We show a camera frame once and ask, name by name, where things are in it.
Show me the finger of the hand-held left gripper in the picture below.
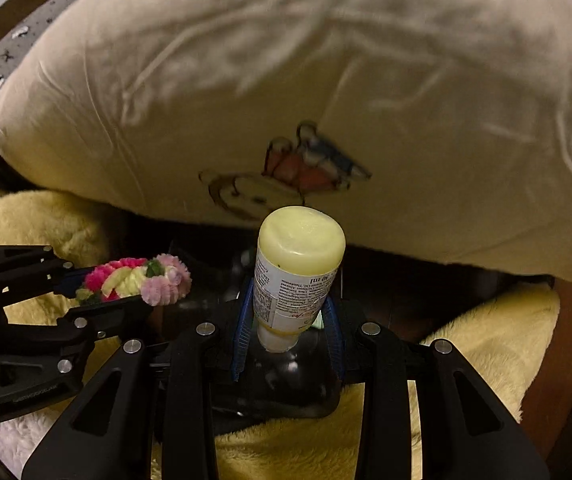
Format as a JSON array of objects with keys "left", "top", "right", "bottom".
[
  {"left": 0, "top": 245, "right": 98, "bottom": 321},
  {"left": 0, "top": 294, "right": 155, "bottom": 361}
]

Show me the pink yellow chenille flower ornament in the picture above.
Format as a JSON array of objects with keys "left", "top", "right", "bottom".
[{"left": 74, "top": 254, "right": 191, "bottom": 307}]

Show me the cream pillow with cartoon print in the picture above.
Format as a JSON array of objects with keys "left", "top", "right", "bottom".
[{"left": 0, "top": 0, "right": 572, "bottom": 292}]

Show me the dark wooden bed frame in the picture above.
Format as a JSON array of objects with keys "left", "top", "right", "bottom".
[{"left": 518, "top": 275, "right": 572, "bottom": 463}]

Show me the white fluffy blanket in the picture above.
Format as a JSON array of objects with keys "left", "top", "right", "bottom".
[{"left": 0, "top": 407, "right": 69, "bottom": 480}]

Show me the yellow fluffy blanket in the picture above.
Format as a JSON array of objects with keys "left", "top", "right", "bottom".
[{"left": 0, "top": 189, "right": 562, "bottom": 480}]

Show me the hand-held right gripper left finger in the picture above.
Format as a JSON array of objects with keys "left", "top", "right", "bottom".
[{"left": 21, "top": 280, "right": 259, "bottom": 480}]

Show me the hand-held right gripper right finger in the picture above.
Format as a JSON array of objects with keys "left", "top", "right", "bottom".
[{"left": 318, "top": 297, "right": 551, "bottom": 480}]

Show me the grey patterned cloth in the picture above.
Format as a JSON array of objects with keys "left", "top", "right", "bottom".
[{"left": 0, "top": 0, "right": 92, "bottom": 136}]

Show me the yellow lotion bottle white label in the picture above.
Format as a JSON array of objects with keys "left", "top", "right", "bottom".
[{"left": 255, "top": 206, "right": 347, "bottom": 352}]

